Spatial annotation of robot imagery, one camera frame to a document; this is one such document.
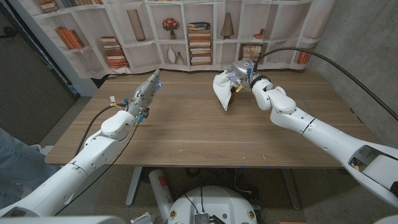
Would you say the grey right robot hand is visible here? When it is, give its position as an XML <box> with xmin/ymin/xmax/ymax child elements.
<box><xmin>226</xmin><ymin>58</ymin><xmax>271</xmax><ymax>91</ymax></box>

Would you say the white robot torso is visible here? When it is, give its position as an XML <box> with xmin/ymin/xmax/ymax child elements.
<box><xmin>167</xmin><ymin>185</ymin><xmax>258</xmax><ymax>224</ymax></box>

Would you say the grey table leg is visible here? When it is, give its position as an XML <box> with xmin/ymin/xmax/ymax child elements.
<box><xmin>125</xmin><ymin>166</ymin><xmax>144</xmax><ymax>207</ymax></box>
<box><xmin>281</xmin><ymin>167</ymin><xmax>302</xmax><ymax>211</ymax></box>

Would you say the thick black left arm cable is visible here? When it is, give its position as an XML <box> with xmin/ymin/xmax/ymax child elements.
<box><xmin>74</xmin><ymin>104</ymin><xmax>128</xmax><ymax>156</ymax></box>

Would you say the white chair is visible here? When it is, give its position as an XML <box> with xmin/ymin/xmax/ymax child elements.
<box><xmin>27</xmin><ymin>144</ymin><xmax>79</xmax><ymax>190</ymax></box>

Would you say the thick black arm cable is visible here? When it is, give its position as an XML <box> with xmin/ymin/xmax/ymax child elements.
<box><xmin>253</xmin><ymin>46</ymin><xmax>398</xmax><ymax>122</ymax></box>
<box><xmin>74</xmin><ymin>104</ymin><xmax>128</xmax><ymax>156</ymax></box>

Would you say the grey perforated cabinet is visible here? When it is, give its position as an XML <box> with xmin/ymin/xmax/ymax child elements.
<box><xmin>0</xmin><ymin>2</ymin><xmax>80</xmax><ymax>147</ymax></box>

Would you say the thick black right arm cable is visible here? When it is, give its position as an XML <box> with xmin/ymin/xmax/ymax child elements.
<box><xmin>253</xmin><ymin>46</ymin><xmax>398</xmax><ymax>122</ymax></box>

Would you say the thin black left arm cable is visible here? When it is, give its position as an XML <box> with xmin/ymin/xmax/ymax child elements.
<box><xmin>54</xmin><ymin>121</ymin><xmax>140</xmax><ymax>216</ymax></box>

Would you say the person in blue jeans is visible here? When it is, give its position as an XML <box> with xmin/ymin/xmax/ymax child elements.
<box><xmin>0</xmin><ymin>129</ymin><xmax>62</xmax><ymax>209</ymax></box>

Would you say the white cylinder with orange label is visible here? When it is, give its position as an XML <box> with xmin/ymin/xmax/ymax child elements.
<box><xmin>148</xmin><ymin>169</ymin><xmax>174</xmax><ymax>223</ymax></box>

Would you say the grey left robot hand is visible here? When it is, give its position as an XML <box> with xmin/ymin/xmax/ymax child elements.
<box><xmin>126</xmin><ymin>69</ymin><xmax>162</xmax><ymax>124</ymax></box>

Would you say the white cloth napkin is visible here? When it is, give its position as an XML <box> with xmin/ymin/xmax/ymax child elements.
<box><xmin>212</xmin><ymin>70</ymin><xmax>242</xmax><ymax>111</ymax></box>

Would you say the printed bookshelf backdrop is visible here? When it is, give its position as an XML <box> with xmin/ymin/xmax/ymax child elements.
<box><xmin>8</xmin><ymin>0</ymin><xmax>338</xmax><ymax>80</ymax></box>

